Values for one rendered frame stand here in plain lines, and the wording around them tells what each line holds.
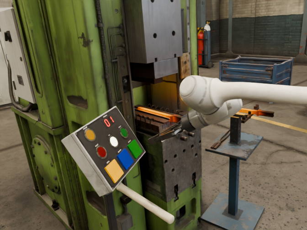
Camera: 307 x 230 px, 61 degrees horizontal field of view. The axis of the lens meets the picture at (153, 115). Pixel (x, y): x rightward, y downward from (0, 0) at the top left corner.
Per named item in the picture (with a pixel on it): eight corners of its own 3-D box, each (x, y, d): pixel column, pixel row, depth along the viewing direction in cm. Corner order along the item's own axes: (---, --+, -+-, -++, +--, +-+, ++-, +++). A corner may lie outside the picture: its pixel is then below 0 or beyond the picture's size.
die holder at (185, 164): (202, 177, 192) (201, 121, 177) (166, 203, 168) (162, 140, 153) (150, 154, 231) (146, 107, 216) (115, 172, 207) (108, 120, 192)
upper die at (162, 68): (178, 72, 160) (177, 57, 157) (155, 79, 147) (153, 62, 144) (134, 68, 189) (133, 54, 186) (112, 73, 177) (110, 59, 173)
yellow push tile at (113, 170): (124, 172, 111) (114, 158, 110) (115, 183, 105) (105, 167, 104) (121, 174, 112) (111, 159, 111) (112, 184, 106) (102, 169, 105)
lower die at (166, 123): (180, 126, 172) (180, 113, 169) (159, 136, 159) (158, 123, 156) (139, 113, 201) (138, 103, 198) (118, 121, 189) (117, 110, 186)
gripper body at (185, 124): (195, 132, 106) (177, 140, 110) (199, 124, 113) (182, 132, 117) (185, 116, 105) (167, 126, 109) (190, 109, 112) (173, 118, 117)
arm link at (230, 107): (207, 107, 113) (191, 97, 103) (240, 91, 105) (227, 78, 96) (214, 129, 107) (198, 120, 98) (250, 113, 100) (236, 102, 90)
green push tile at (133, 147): (142, 151, 129) (134, 138, 128) (136, 158, 122) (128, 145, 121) (140, 152, 129) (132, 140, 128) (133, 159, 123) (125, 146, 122)
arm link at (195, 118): (212, 120, 111) (200, 126, 113) (201, 102, 110) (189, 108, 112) (208, 128, 103) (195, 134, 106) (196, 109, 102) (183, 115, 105)
